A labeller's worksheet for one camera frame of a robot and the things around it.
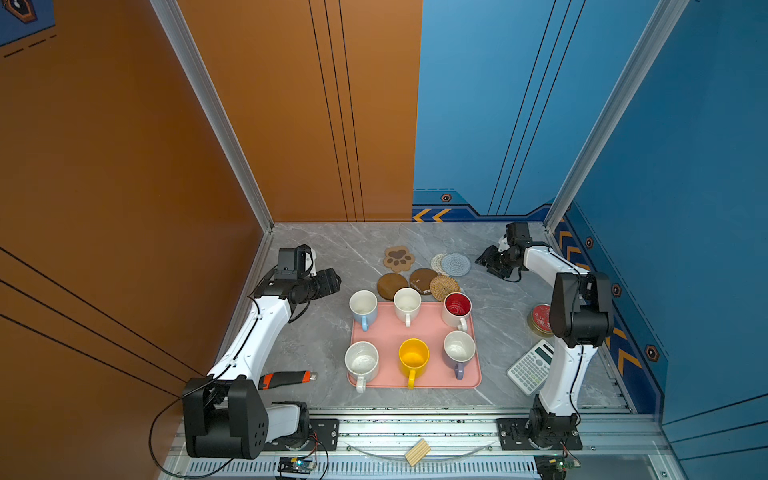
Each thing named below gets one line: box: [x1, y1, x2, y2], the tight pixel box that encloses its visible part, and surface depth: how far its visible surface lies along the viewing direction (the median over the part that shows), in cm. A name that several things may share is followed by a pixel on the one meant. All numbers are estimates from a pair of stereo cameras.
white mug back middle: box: [393, 287, 422, 328], surface depth 91 cm
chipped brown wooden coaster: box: [409, 268, 438, 295], surface depth 104 cm
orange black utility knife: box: [258, 371, 318, 390], surface depth 83 cm
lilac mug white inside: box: [443, 330, 476, 380], surface depth 83 cm
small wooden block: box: [404, 438, 431, 467], surface depth 72 cm
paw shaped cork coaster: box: [383, 246, 415, 273], surface depth 111 cm
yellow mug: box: [398, 338, 430, 390], surface depth 81 cm
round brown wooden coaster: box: [377, 273, 409, 301], surface depth 104 cm
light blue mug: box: [349, 289, 379, 332], surface depth 89 cm
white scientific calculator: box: [507, 339, 555, 396], surface depth 84 cm
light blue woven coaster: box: [441, 252, 471, 277], surface depth 108 cm
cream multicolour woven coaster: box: [430, 253, 448, 275], surface depth 110 cm
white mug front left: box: [344, 340, 380, 394], surface depth 81 cm
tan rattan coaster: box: [430, 275, 461, 302], surface depth 102 cm
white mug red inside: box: [442, 291, 473, 331], surface depth 91 cm
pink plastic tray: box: [347, 302, 482, 388], surface depth 85 cm
